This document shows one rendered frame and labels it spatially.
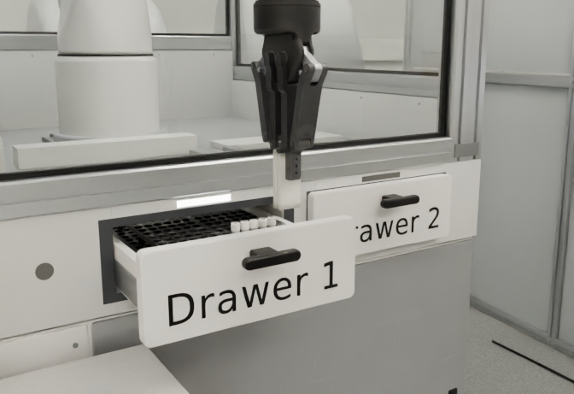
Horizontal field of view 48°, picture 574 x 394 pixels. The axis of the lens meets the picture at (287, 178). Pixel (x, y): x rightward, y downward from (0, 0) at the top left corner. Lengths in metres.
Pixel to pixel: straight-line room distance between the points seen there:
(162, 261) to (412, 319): 0.59
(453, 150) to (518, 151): 1.59
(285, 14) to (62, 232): 0.38
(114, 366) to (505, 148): 2.19
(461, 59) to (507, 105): 1.63
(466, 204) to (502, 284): 1.71
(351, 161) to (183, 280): 0.39
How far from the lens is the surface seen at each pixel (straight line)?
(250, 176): 0.91
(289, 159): 0.73
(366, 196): 1.02
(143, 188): 0.85
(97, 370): 0.84
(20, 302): 0.85
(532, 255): 2.76
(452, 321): 1.27
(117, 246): 0.85
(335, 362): 1.11
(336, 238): 0.83
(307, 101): 0.69
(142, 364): 0.84
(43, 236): 0.83
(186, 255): 0.72
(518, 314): 2.88
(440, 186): 1.13
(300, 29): 0.70
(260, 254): 0.74
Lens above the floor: 1.14
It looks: 12 degrees down
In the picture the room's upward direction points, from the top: straight up
